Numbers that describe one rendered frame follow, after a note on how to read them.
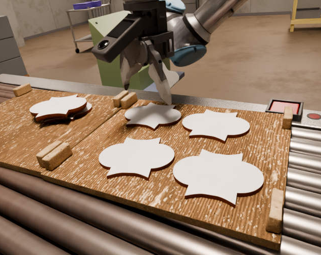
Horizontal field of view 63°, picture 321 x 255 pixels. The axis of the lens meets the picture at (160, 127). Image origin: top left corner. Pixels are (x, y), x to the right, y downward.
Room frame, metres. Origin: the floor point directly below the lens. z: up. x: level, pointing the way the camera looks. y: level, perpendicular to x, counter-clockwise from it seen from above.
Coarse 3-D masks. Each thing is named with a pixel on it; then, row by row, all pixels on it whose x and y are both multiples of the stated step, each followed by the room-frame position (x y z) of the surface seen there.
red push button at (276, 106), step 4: (272, 104) 0.58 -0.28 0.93; (276, 104) 0.58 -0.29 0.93; (280, 104) 0.58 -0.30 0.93; (284, 104) 0.58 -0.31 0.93; (288, 104) 0.57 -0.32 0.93; (292, 104) 0.57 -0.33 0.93; (296, 104) 0.57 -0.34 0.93; (272, 108) 0.56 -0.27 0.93; (276, 108) 0.56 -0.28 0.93; (280, 108) 0.56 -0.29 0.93; (284, 108) 0.56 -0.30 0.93; (292, 108) 0.55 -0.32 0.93; (296, 108) 0.55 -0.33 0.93; (296, 112) 0.53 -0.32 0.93
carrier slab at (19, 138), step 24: (24, 96) 0.83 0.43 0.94; (48, 96) 0.81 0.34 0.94; (96, 96) 0.76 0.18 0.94; (0, 120) 0.66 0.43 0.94; (24, 120) 0.64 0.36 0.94; (96, 120) 0.59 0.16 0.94; (0, 144) 0.53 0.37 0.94; (24, 144) 0.51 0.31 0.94; (48, 144) 0.50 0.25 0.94; (72, 144) 0.49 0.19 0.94; (24, 168) 0.42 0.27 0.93
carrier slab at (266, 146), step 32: (128, 128) 0.53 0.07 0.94; (160, 128) 0.52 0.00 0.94; (256, 128) 0.47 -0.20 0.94; (64, 160) 0.43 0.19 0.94; (96, 160) 0.42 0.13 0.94; (256, 160) 0.36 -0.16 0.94; (96, 192) 0.34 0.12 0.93; (128, 192) 0.32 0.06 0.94; (160, 192) 0.31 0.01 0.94; (192, 224) 0.26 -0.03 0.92; (224, 224) 0.24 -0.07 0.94; (256, 224) 0.23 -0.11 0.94
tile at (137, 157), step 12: (120, 144) 0.45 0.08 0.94; (132, 144) 0.45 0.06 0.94; (144, 144) 0.44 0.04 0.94; (156, 144) 0.44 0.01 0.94; (108, 156) 0.42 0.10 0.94; (120, 156) 0.41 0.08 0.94; (132, 156) 0.41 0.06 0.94; (144, 156) 0.40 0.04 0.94; (156, 156) 0.40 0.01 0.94; (168, 156) 0.39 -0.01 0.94; (108, 168) 0.39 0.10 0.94; (120, 168) 0.37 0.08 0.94; (132, 168) 0.37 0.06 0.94; (144, 168) 0.37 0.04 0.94; (156, 168) 0.37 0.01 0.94
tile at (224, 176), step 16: (192, 160) 0.37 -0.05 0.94; (208, 160) 0.37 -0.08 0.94; (224, 160) 0.36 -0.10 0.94; (240, 160) 0.36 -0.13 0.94; (176, 176) 0.34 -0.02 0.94; (192, 176) 0.33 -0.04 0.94; (208, 176) 0.33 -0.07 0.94; (224, 176) 0.32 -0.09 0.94; (240, 176) 0.32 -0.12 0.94; (256, 176) 0.32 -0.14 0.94; (192, 192) 0.30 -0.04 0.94; (208, 192) 0.29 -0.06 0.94; (224, 192) 0.29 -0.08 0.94; (240, 192) 0.28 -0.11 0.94; (256, 192) 0.29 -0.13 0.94
